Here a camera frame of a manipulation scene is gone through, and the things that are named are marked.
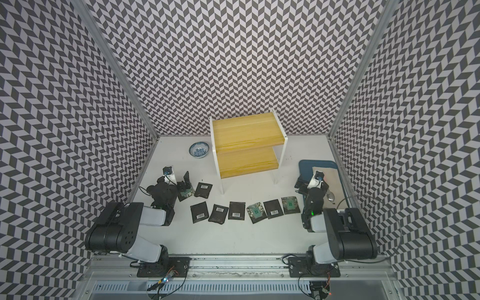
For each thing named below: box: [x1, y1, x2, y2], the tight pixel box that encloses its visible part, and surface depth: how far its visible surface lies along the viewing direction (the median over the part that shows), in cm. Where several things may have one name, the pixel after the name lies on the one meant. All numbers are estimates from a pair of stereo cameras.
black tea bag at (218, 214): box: [208, 203, 229, 225], surface depth 88 cm
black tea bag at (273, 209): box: [263, 198, 285, 220], surface depth 91 cm
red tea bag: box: [194, 181, 214, 199], surface depth 96 cm
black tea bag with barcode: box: [228, 201, 246, 221], surface depth 90 cm
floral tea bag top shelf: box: [281, 196, 301, 215], surface depth 91 cm
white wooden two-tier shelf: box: [208, 108, 289, 195], surface depth 78 cm
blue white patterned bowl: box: [188, 141, 210, 159], surface depth 112 cm
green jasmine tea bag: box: [246, 201, 269, 225], surface depth 89 cm
